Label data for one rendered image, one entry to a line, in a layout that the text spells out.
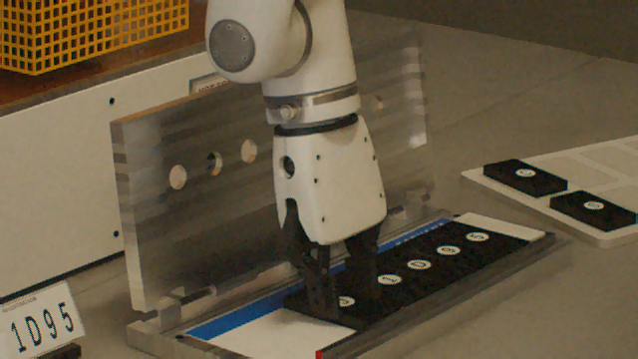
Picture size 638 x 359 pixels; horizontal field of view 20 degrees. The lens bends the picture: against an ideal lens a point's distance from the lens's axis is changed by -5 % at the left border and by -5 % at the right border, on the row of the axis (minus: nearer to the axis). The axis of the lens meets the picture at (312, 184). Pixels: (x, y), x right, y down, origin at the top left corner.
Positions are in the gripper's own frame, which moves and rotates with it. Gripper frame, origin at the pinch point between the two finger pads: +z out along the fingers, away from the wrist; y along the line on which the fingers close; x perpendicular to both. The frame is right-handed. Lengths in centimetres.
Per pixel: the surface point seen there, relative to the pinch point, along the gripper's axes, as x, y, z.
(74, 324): 16.2, -19.0, -1.4
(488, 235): -0.4, 22.8, 1.4
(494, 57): 45, 93, -5
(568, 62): 36, 98, -3
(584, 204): -1.6, 39.9, 2.8
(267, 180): 10.9, 4.4, -9.0
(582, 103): 23, 81, 0
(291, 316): 3.7, -3.4, 1.8
